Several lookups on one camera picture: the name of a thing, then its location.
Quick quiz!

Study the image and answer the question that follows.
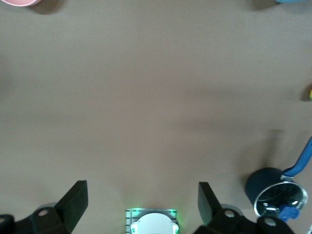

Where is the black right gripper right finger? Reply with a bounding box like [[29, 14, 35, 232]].
[[194, 182, 295, 234]]

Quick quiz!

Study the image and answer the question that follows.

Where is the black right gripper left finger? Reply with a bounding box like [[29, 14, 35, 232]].
[[0, 180, 88, 234]]

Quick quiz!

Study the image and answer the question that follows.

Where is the glass lid with blue knob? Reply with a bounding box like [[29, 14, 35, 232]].
[[253, 181, 308, 221]]

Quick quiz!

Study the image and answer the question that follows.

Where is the brown table cover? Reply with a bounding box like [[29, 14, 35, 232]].
[[0, 0, 312, 234]]

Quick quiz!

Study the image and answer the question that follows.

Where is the pink deep bowl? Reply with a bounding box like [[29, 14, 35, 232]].
[[3, 0, 43, 7]]

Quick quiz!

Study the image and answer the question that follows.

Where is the dark blue handled saucepan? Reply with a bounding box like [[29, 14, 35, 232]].
[[245, 136, 312, 215]]

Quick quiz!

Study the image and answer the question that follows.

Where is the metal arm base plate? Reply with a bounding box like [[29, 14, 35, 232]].
[[125, 208, 177, 234]]

